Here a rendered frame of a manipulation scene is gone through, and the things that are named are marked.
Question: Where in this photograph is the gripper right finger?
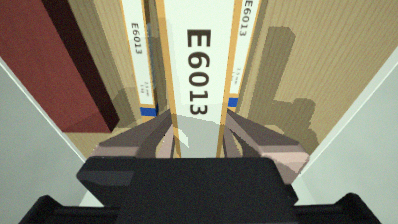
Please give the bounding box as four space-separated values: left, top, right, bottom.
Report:
222 108 310 185

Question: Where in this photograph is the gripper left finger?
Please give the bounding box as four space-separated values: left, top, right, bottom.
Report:
87 108 175 159

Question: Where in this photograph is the dark red low platform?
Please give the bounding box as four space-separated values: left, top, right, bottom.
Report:
0 0 120 133

